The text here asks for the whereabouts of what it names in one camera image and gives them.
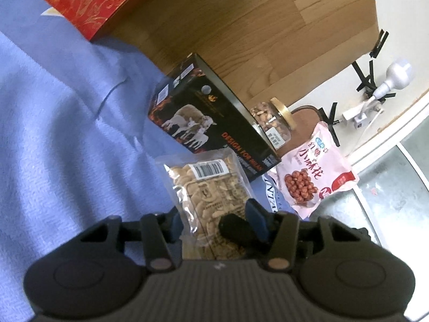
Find wooden headboard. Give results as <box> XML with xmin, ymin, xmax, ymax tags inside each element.
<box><xmin>90</xmin><ymin>0</ymin><xmax>381</xmax><ymax>121</ymax></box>

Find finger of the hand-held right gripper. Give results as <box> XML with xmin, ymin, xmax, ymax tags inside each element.
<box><xmin>219</xmin><ymin>214</ymin><xmax>260</xmax><ymax>252</ymax></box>

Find white lamp with cable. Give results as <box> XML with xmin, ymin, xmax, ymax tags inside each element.
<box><xmin>318</xmin><ymin>30</ymin><xmax>398</xmax><ymax>148</ymax></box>

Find brown chair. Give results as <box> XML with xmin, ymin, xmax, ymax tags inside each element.
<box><xmin>290</xmin><ymin>105</ymin><xmax>324</xmax><ymax>156</ymax></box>

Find glass nut jar gold lid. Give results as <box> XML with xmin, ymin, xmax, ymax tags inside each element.
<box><xmin>250</xmin><ymin>97</ymin><xmax>297</xmax><ymax>151</ymax></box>

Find white plug adapter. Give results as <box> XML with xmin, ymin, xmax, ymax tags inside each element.
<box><xmin>342</xmin><ymin>102</ymin><xmax>384</xmax><ymax>128</ymax></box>

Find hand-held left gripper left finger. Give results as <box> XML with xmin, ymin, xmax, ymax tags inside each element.
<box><xmin>80</xmin><ymin>206</ymin><xmax>184</xmax><ymax>272</ymax></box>

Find black box with sheep print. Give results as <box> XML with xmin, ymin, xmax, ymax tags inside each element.
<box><xmin>147</xmin><ymin>53</ymin><xmax>282</xmax><ymax>180</ymax></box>

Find blue white printed pouch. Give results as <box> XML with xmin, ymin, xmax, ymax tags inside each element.
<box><xmin>263</xmin><ymin>169</ymin><xmax>295</xmax><ymax>213</ymax></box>

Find clear cashew packet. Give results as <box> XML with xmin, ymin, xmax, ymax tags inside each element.
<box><xmin>156</xmin><ymin>149</ymin><xmax>255</xmax><ymax>260</ymax></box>

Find pink snack bag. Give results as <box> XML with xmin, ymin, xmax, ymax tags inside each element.
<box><xmin>268</xmin><ymin>121</ymin><xmax>361</xmax><ymax>220</ymax></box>

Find white cable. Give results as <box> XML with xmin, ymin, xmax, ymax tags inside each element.
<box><xmin>347</xmin><ymin>109</ymin><xmax>384</xmax><ymax>163</ymax></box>

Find white framed window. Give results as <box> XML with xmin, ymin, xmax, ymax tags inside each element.
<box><xmin>349</xmin><ymin>90</ymin><xmax>429</xmax><ymax>255</ymax></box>

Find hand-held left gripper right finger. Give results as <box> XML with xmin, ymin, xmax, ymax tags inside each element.
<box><xmin>246</xmin><ymin>199</ymin><xmax>339</xmax><ymax>272</ymax></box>

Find white round wall device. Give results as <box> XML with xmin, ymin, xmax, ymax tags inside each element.
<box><xmin>370</xmin><ymin>58</ymin><xmax>416</xmax><ymax>103</ymax></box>

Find red gift bag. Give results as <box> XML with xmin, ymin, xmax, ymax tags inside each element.
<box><xmin>20</xmin><ymin>0</ymin><xmax>151</xmax><ymax>42</ymax></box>

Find blue blanket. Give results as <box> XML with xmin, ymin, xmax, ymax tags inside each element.
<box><xmin>0</xmin><ymin>0</ymin><xmax>295</xmax><ymax>276</ymax></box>

